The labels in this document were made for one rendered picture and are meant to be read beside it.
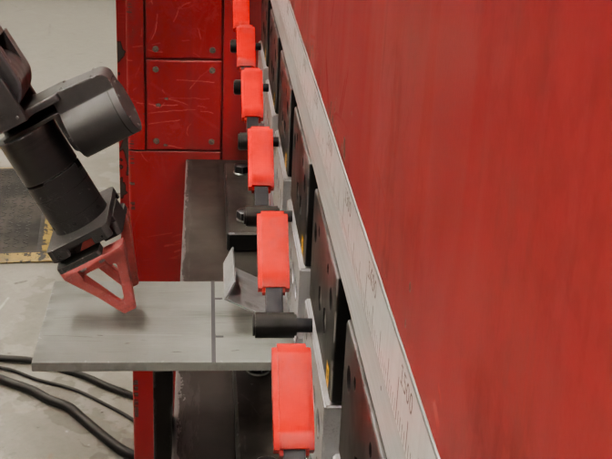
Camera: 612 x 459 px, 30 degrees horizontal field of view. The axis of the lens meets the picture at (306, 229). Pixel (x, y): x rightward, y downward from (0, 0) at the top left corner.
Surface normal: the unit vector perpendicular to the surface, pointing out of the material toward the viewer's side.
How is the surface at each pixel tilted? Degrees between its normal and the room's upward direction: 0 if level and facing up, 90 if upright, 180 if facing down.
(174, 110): 90
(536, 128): 90
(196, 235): 0
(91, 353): 0
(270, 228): 39
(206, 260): 0
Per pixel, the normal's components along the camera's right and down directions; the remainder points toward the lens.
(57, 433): 0.04, -0.92
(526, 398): -1.00, 0.00
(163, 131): 0.08, 0.39
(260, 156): 0.08, -0.47
